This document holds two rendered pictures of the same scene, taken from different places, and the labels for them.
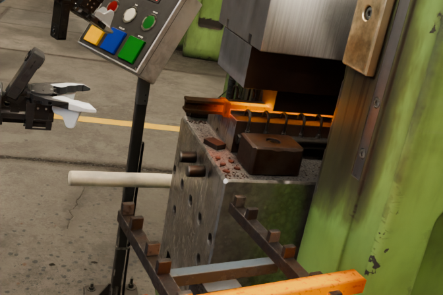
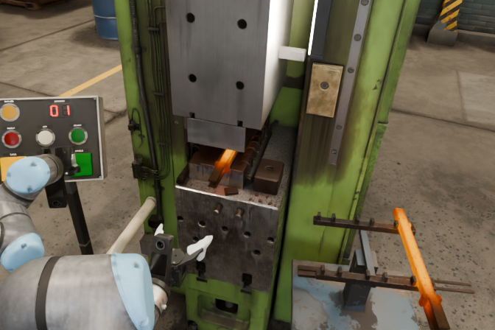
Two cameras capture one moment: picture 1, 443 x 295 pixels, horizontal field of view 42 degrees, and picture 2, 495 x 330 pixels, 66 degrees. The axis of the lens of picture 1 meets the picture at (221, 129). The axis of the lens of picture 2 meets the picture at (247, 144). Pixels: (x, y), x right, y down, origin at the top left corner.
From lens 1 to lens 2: 1.10 m
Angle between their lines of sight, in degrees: 51
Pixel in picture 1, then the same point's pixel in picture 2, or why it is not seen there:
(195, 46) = not seen: outside the picture
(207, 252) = (271, 246)
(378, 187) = (351, 163)
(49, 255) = not seen: outside the picture
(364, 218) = (344, 177)
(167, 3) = (84, 113)
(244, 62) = (239, 138)
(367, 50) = (331, 104)
